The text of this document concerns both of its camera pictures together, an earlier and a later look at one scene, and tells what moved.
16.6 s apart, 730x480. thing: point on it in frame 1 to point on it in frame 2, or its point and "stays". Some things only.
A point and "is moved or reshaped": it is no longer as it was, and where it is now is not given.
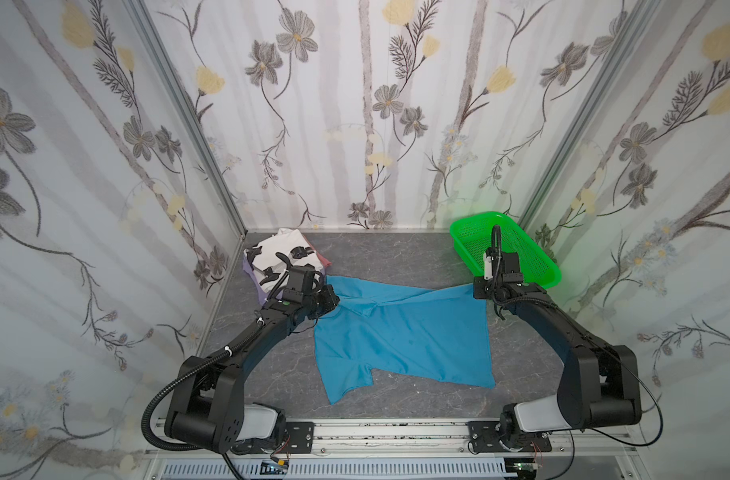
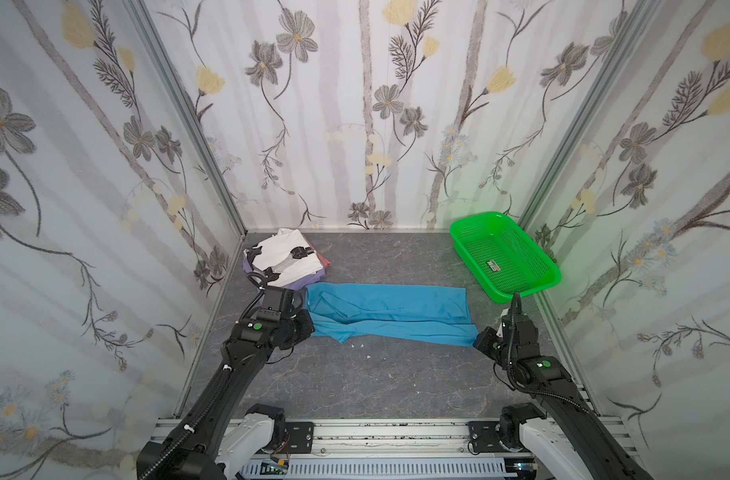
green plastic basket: [472, 236] stays
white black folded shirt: [268, 268] stays
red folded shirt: [323, 260] stays
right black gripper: [484, 288] to [516, 315]
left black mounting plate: [299, 437] stays
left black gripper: [327, 298] to [277, 254]
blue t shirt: [440, 334] is moved or reshaped
